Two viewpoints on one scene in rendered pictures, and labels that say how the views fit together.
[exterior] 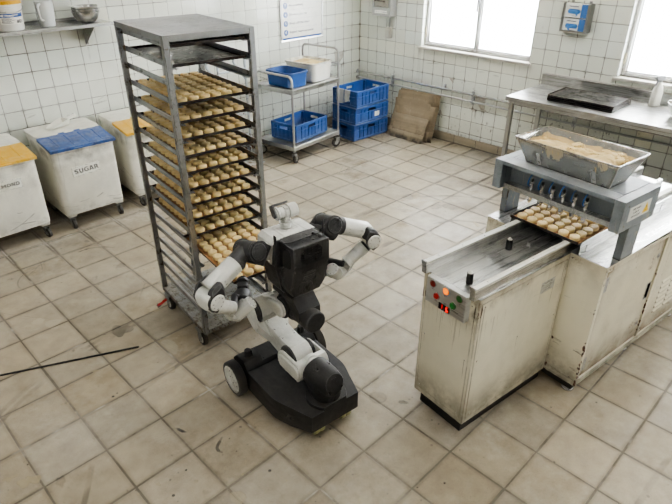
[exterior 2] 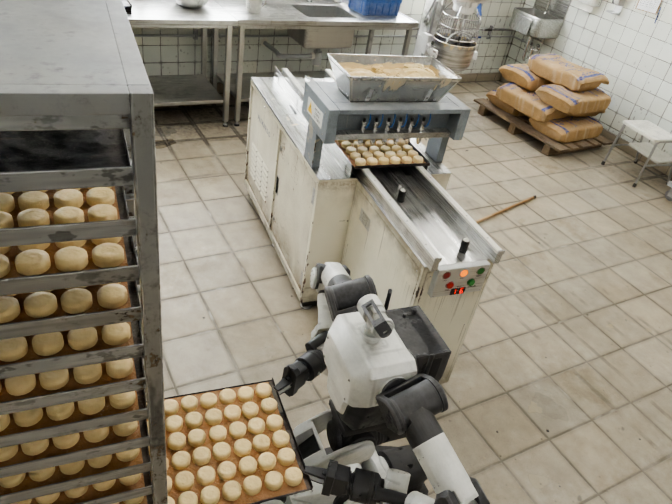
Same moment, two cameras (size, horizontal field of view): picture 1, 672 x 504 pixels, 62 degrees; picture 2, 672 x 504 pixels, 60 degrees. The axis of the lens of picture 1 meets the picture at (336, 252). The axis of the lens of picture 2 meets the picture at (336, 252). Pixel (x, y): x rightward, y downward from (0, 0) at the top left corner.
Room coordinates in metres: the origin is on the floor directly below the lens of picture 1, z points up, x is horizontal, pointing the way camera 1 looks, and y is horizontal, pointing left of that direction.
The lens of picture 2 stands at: (2.27, 1.43, 2.12)
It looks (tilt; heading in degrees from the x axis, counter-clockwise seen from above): 35 degrees down; 280
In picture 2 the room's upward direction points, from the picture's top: 11 degrees clockwise
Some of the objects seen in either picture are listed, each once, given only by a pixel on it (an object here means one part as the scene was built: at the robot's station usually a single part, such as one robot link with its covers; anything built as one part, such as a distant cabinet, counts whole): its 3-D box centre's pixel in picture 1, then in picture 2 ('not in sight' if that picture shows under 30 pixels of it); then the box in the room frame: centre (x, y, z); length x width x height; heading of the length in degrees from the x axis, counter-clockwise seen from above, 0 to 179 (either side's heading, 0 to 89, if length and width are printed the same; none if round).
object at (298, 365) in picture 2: not in sight; (301, 372); (2.56, 0.13, 0.67); 0.12 x 0.10 x 0.13; 68
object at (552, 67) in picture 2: not in sight; (565, 72); (1.50, -4.56, 0.62); 0.72 x 0.42 x 0.17; 141
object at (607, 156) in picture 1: (578, 152); (393, 75); (2.65, -1.20, 1.28); 0.54 x 0.27 x 0.06; 37
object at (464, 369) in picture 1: (489, 324); (402, 283); (2.34, -0.80, 0.45); 0.70 x 0.34 x 0.90; 127
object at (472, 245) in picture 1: (550, 210); (341, 144); (2.83, -1.20, 0.87); 2.01 x 0.03 x 0.07; 127
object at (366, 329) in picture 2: (286, 213); (374, 318); (2.36, 0.23, 1.08); 0.10 x 0.07 x 0.09; 128
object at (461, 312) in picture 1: (447, 297); (458, 278); (2.12, -0.51, 0.77); 0.24 x 0.04 x 0.14; 37
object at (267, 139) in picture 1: (299, 101); not in sight; (6.31, 0.41, 0.57); 0.85 x 0.58 x 1.13; 142
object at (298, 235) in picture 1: (294, 256); (381, 366); (2.31, 0.20, 0.88); 0.34 x 0.30 x 0.36; 128
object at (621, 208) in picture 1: (567, 201); (381, 128); (2.65, -1.20, 1.01); 0.72 x 0.33 x 0.34; 37
